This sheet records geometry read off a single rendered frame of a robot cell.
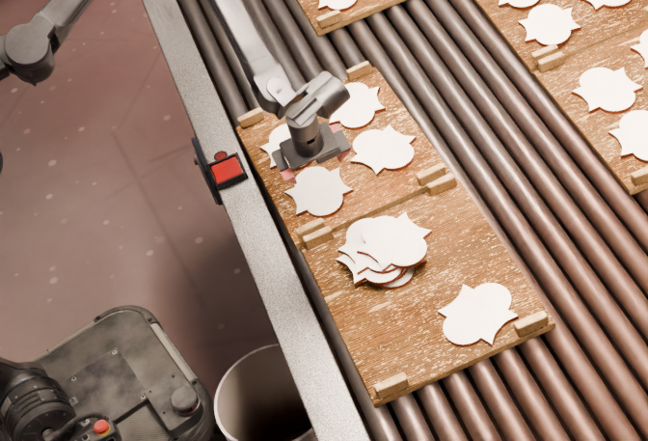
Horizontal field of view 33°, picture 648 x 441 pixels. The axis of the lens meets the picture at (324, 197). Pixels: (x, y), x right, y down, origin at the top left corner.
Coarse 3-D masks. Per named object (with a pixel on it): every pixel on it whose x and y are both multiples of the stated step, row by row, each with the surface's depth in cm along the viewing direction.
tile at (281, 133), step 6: (282, 126) 244; (276, 132) 243; (282, 132) 242; (288, 132) 242; (270, 138) 242; (276, 138) 242; (282, 138) 241; (270, 144) 241; (276, 144) 240; (264, 150) 240; (270, 150) 239; (270, 156) 238; (270, 168) 236; (300, 168) 234
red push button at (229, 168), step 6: (222, 162) 243; (228, 162) 242; (234, 162) 242; (216, 168) 242; (222, 168) 242; (228, 168) 241; (234, 168) 241; (240, 168) 240; (216, 174) 241; (222, 174) 240; (228, 174) 240; (234, 174) 239; (216, 180) 239; (222, 180) 239
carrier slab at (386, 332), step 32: (448, 192) 220; (416, 224) 216; (448, 224) 214; (480, 224) 213; (320, 256) 217; (448, 256) 209; (480, 256) 207; (320, 288) 211; (352, 288) 209; (416, 288) 206; (448, 288) 204; (512, 288) 201; (352, 320) 204; (384, 320) 202; (416, 320) 201; (352, 352) 199; (384, 352) 197; (416, 352) 196; (448, 352) 194; (480, 352) 193; (416, 384) 191
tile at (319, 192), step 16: (304, 176) 232; (320, 176) 230; (336, 176) 229; (288, 192) 229; (304, 192) 228; (320, 192) 227; (336, 192) 226; (304, 208) 225; (320, 208) 224; (336, 208) 223
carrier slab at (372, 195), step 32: (384, 96) 244; (256, 128) 247; (384, 128) 237; (416, 128) 235; (256, 160) 240; (416, 160) 228; (352, 192) 226; (384, 192) 224; (416, 192) 223; (288, 224) 224
